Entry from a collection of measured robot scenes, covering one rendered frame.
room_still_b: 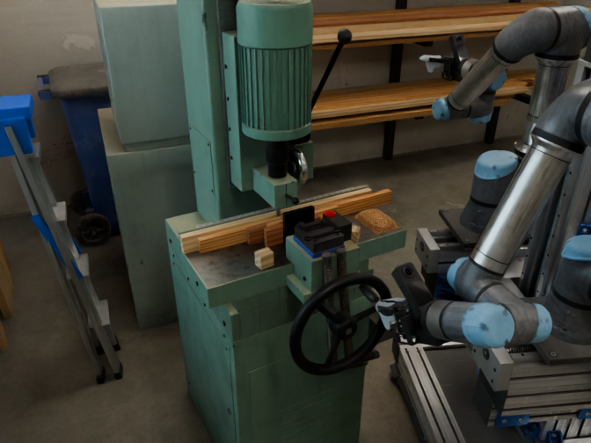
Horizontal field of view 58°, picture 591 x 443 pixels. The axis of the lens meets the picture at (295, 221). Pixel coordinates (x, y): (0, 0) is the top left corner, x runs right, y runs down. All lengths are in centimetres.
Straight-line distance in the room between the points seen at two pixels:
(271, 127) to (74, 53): 240
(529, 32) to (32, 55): 277
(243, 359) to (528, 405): 73
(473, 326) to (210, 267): 68
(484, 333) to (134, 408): 162
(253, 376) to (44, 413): 109
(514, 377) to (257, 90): 90
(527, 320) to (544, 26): 84
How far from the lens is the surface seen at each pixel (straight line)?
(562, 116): 105
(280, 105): 127
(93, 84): 298
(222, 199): 160
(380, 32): 350
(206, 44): 145
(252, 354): 148
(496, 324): 97
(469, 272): 112
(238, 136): 144
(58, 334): 275
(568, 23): 166
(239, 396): 156
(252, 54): 126
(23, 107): 190
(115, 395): 237
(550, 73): 170
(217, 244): 143
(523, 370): 140
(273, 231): 142
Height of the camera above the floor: 166
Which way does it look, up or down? 29 degrees down
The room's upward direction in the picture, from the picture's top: straight up
